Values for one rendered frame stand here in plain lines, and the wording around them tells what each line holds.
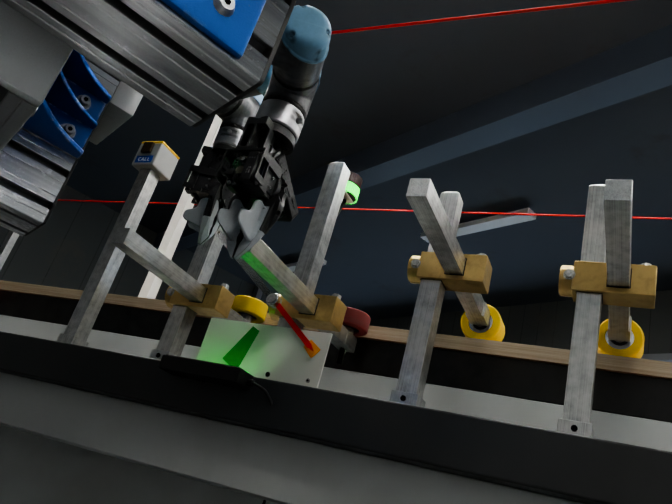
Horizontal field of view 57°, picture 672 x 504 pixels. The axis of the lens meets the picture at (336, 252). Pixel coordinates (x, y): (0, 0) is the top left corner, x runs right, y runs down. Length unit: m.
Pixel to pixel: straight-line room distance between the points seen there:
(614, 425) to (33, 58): 1.01
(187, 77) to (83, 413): 1.02
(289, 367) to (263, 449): 0.14
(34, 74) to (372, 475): 0.77
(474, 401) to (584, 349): 0.30
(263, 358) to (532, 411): 0.49
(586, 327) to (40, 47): 0.81
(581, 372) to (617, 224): 0.24
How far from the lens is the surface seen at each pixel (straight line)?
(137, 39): 0.40
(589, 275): 1.02
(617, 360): 1.20
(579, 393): 0.96
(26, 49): 0.43
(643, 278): 1.02
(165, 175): 1.56
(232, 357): 1.15
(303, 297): 1.06
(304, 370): 1.07
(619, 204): 0.81
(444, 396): 1.22
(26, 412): 1.46
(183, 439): 1.18
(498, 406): 1.19
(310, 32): 0.92
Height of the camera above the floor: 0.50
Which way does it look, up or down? 24 degrees up
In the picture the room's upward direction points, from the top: 16 degrees clockwise
